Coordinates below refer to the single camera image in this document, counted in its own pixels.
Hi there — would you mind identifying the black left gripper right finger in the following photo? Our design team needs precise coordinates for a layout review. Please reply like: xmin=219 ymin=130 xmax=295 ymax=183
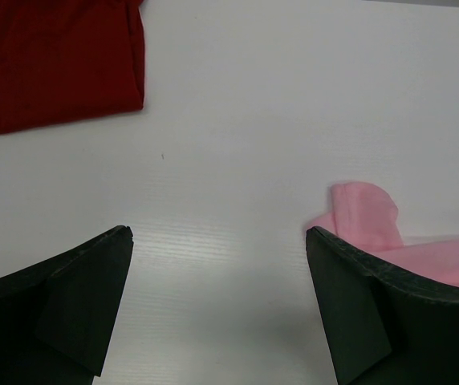
xmin=306 ymin=226 xmax=459 ymax=384

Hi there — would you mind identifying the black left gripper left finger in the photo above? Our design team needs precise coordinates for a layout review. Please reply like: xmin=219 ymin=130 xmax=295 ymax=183
xmin=0 ymin=225 xmax=133 ymax=384

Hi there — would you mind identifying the pink t shirt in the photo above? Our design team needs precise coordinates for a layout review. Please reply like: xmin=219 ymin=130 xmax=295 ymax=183
xmin=309 ymin=182 xmax=459 ymax=287

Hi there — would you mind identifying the dark red t shirt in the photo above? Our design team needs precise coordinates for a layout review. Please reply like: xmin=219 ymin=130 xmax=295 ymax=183
xmin=0 ymin=1 xmax=145 ymax=135

